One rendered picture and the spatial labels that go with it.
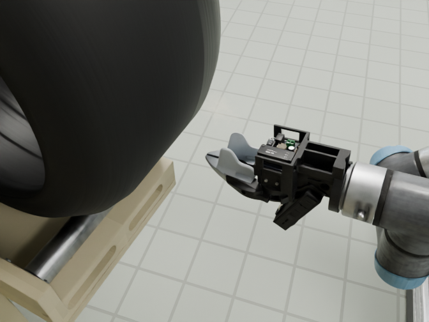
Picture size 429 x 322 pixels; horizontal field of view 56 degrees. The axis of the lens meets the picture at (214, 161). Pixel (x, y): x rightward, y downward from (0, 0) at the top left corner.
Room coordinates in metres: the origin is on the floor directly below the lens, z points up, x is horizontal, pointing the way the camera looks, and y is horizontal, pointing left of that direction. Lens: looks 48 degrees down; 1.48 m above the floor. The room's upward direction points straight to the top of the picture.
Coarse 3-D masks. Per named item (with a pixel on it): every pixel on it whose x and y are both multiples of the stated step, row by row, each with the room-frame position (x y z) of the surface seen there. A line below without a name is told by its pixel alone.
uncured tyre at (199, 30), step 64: (0, 0) 0.31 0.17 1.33; (64, 0) 0.32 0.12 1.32; (128, 0) 0.37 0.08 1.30; (192, 0) 0.45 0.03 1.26; (0, 64) 0.31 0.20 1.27; (64, 64) 0.31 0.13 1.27; (128, 64) 0.33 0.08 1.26; (192, 64) 0.42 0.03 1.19; (0, 128) 0.58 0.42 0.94; (64, 128) 0.30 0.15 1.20; (128, 128) 0.31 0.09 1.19; (0, 192) 0.38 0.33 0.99; (64, 192) 0.31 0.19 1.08; (128, 192) 0.34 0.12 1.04
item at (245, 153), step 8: (232, 136) 0.43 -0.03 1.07; (240, 136) 0.42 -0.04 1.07; (232, 144) 0.43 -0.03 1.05; (240, 144) 0.42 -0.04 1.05; (248, 144) 0.42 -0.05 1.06; (208, 152) 0.43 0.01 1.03; (216, 152) 0.43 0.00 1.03; (240, 152) 0.42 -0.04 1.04; (248, 152) 0.42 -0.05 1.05; (256, 152) 0.41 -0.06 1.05; (240, 160) 0.41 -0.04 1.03; (248, 160) 0.41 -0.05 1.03
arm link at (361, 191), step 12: (348, 168) 0.34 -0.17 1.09; (360, 168) 0.33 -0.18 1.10; (372, 168) 0.33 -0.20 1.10; (384, 168) 0.34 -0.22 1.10; (348, 180) 0.32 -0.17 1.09; (360, 180) 0.32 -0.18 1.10; (372, 180) 0.31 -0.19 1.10; (348, 192) 0.31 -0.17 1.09; (360, 192) 0.30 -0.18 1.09; (372, 192) 0.30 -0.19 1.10; (348, 204) 0.30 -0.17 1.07; (360, 204) 0.29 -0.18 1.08; (372, 204) 0.29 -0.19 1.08; (348, 216) 0.30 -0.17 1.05; (360, 216) 0.28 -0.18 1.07; (372, 216) 0.28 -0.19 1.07
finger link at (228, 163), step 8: (224, 152) 0.39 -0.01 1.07; (232, 152) 0.39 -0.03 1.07; (208, 160) 0.42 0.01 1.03; (216, 160) 0.41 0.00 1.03; (224, 160) 0.39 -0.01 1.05; (232, 160) 0.39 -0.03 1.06; (216, 168) 0.40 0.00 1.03; (224, 168) 0.39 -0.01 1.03; (232, 168) 0.39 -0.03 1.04; (240, 168) 0.38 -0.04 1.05; (248, 168) 0.37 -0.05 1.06; (224, 176) 0.38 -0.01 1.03; (232, 176) 0.38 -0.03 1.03; (240, 176) 0.38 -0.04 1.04; (248, 176) 0.38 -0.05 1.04
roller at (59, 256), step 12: (72, 216) 0.39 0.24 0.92; (84, 216) 0.39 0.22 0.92; (96, 216) 0.39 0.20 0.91; (60, 228) 0.37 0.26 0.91; (72, 228) 0.36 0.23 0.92; (84, 228) 0.37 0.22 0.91; (60, 240) 0.34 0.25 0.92; (72, 240) 0.34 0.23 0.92; (84, 240) 0.35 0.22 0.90; (48, 252) 0.32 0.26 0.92; (60, 252) 0.32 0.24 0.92; (72, 252) 0.33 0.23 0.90; (36, 264) 0.30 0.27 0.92; (48, 264) 0.30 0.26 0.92; (60, 264) 0.31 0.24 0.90; (36, 276) 0.28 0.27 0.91; (48, 276) 0.28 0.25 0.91
